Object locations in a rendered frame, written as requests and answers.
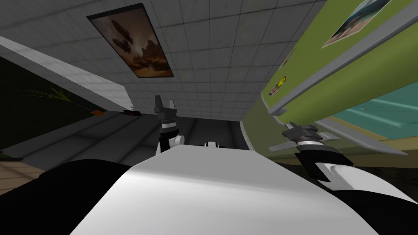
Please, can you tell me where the green plant in orange pot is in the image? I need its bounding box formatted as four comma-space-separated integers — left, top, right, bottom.
24, 86, 106, 117

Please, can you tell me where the green fridge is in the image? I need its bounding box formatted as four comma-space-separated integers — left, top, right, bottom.
241, 81, 418, 169

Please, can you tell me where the brown framed wall picture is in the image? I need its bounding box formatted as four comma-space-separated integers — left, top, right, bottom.
86, 3, 175, 79

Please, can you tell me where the yellow fridge magnet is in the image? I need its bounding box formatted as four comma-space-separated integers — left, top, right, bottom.
268, 76, 288, 97

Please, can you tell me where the beach photo on fridge door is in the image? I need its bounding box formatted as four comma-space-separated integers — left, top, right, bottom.
321, 0, 392, 49

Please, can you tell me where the green fridge door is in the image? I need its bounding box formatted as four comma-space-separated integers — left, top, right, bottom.
261, 0, 418, 126

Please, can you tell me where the grey fridge door handle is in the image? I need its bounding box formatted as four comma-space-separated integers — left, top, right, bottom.
267, 14, 418, 117

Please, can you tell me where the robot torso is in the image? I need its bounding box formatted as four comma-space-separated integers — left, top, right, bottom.
70, 141, 381, 235

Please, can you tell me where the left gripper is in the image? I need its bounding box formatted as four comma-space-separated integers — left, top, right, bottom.
154, 95, 179, 126

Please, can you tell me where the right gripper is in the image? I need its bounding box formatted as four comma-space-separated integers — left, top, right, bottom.
282, 122, 323, 144

